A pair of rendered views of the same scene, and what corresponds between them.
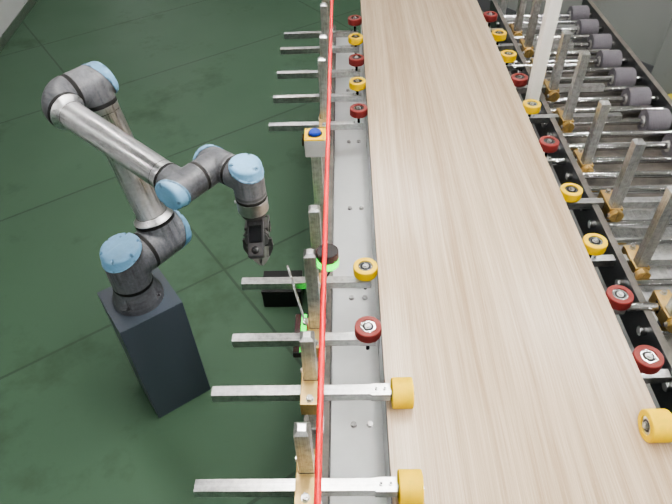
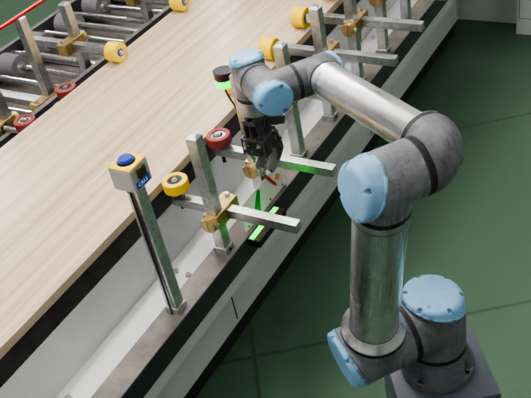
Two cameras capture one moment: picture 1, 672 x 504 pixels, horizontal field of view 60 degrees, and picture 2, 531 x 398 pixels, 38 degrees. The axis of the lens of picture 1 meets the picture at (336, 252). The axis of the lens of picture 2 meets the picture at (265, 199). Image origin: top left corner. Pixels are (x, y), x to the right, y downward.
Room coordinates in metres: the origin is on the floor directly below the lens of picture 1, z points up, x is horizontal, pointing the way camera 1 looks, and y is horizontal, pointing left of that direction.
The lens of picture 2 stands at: (2.77, 1.23, 2.24)
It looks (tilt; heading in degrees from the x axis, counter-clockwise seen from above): 37 degrees down; 215
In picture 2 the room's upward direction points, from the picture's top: 12 degrees counter-clockwise
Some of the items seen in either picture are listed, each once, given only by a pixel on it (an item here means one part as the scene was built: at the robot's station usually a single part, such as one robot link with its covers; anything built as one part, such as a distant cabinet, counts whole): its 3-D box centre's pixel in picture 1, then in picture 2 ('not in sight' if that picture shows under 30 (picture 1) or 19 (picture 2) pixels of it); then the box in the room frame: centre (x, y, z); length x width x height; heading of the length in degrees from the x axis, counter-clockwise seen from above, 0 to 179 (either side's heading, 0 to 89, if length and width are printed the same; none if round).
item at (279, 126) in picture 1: (315, 126); not in sight; (2.33, 0.07, 0.81); 0.44 x 0.03 x 0.04; 88
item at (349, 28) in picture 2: not in sight; (355, 23); (0.35, 0.10, 0.95); 0.14 x 0.06 x 0.05; 178
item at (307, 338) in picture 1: (312, 389); (291, 107); (0.87, 0.08, 0.90); 0.04 x 0.04 x 0.48; 88
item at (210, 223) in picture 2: not in sight; (220, 212); (1.35, 0.06, 0.83); 0.14 x 0.06 x 0.05; 178
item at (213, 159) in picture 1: (216, 166); (270, 89); (1.37, 0.33, 1.29); 0.12 x 0.12 x 0.09; 51
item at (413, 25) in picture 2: not in sight; (359, 20); (0.34, 0.11, 0.95); 0.50 x 0.04 x 0.04; 88
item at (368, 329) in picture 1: (367, 336); (220, 147); (1.08, -0.09, 0.85); 0.08 x 0.08 x 0.11
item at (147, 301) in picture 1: (135, 288); (436, 352); (1.51, 0.77, 0.65); 0.19 x 0.19 x 0.10
